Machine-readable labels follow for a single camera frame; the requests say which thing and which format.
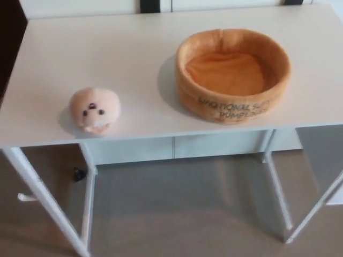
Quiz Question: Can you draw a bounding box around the white metal table leg frame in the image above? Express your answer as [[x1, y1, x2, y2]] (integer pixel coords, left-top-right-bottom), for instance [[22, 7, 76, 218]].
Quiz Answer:
[[0, 143, 99, 257], [259, 128, 343, 245]]

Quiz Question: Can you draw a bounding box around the orange round plush basket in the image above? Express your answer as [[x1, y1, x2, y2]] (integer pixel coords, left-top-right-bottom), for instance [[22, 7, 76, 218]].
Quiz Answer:
[[174, 29, 293, 125]]

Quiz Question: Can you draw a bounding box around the white hook peg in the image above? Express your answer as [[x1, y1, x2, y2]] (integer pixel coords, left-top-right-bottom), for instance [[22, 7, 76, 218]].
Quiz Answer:
[[17, 192, 36, 202]]

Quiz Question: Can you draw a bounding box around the beige plush dumpling toy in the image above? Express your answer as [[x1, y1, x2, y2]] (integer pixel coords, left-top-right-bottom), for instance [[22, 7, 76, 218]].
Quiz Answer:
[[68, 86, 121, 135]]

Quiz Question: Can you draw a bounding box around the black rubber doorstop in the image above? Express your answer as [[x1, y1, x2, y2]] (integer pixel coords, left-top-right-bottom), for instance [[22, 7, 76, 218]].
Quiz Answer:
[[73, 167, 85, 183]]

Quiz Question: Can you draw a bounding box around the dark brown door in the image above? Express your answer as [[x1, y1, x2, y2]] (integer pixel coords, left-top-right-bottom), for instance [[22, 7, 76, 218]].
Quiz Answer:
[[0, 0, 29, 108]]

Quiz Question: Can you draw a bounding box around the white table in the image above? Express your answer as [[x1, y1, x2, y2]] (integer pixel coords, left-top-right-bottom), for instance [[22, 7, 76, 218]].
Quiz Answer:
[[26, 0, 343, 164]]

